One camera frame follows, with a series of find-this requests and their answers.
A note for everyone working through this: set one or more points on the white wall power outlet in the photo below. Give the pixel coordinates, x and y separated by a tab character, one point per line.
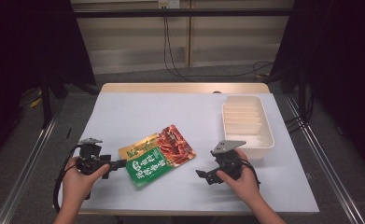
169	3

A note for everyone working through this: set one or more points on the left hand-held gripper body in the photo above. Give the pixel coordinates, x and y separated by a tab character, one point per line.
89	155

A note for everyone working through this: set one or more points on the white table mat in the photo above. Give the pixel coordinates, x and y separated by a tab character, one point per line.
171	118

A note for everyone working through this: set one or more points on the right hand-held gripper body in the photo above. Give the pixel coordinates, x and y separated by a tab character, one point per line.
228	157

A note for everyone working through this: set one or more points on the black curtain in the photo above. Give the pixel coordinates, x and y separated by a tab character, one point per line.
30	40
339	62

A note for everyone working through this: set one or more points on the white plastic divided container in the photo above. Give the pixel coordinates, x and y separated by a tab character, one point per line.
248	124

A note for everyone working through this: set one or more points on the green and red snack packet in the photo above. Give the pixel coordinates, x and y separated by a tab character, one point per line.
158	155

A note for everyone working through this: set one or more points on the person's left hand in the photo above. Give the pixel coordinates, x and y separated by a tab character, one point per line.
77	183

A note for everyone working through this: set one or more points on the aluminium frame rail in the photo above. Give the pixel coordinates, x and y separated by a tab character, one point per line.
27	161
323	161

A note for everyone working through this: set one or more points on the black horizontal frame bar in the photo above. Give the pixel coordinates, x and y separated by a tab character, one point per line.
183	12

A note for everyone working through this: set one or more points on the person's right hand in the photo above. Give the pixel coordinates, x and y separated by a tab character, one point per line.
244	185

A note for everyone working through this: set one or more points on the black metal stand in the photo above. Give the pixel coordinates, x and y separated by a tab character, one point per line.
48	99

